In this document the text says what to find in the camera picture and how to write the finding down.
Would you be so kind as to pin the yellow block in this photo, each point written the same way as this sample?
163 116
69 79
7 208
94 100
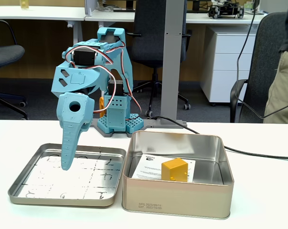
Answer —
173 170

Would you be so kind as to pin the orange table clamp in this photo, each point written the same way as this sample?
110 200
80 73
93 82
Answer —
102 105

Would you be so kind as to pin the metal tin lid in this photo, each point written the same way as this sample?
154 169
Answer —
50 181

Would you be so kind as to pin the grey desk divider panel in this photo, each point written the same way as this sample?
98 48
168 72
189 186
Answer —
90 7

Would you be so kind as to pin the printed paper leaflet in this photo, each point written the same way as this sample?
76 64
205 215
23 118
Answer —
148 167

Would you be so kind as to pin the white desk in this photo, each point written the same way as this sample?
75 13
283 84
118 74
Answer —
201 19
38 13

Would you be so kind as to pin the dark blue office chair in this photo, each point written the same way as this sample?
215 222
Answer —
3 53

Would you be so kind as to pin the grey desk leg column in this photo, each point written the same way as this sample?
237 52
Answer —
172 59

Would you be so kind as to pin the yellow jar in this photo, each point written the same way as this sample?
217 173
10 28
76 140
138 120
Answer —
24 4

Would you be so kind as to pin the open metal tin box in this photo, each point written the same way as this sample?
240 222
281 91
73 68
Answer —
177 198

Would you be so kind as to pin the white drawer cabinet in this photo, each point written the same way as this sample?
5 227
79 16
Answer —
225 71

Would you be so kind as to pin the small wheeled robot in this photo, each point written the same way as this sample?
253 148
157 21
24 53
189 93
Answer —
226 10

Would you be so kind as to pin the grey office chair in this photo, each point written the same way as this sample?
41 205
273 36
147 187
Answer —
265 59

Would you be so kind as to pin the person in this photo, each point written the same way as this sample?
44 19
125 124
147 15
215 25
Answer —
282 95

